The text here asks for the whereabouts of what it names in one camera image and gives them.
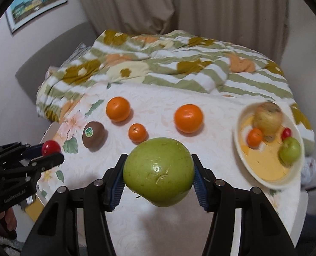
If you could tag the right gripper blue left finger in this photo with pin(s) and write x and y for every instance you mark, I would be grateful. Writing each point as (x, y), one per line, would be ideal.
(114, 184)

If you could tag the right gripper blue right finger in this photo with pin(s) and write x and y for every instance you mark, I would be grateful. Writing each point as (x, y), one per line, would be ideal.
(202, 183)

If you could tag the red cherry tomato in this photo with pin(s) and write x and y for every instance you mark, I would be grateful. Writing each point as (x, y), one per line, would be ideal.
(50, 147)
(286, 134)

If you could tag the green apple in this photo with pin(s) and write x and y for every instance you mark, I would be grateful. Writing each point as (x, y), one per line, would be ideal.
(289, 152)
(161, 170)

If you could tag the brown kiwi with sticker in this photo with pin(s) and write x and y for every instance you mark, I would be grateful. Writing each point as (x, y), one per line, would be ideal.
(93, 134)

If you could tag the small mandarin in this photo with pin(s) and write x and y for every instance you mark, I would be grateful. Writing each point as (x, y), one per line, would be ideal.
(137, 133)

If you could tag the large orange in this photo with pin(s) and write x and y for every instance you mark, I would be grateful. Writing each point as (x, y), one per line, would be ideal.
(188, 118)
(118, 109)

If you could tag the small mandarin edge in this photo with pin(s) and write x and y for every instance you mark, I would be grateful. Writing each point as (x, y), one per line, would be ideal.
(254, 138)

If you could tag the yellow-red apple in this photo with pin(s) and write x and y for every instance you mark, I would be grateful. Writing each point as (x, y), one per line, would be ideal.
(268, 118)

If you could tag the white floral tablecloth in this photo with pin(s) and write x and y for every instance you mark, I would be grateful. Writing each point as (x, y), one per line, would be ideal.
(165, 126)

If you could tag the cream plate with duck print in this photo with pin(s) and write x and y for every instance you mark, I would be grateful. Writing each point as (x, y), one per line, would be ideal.
(263, 163)

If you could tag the green striped floral duvet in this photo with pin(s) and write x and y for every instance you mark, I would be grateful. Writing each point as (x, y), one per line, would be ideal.
(178, 60)

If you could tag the grey headboard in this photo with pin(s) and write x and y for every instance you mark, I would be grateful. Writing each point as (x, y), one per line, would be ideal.
(31, 74)

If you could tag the beige curtain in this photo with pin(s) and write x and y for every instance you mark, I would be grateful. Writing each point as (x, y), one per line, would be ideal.
(260, 25)

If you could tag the framed building picture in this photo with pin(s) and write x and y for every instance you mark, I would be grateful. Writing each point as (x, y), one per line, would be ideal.
(20, 12)

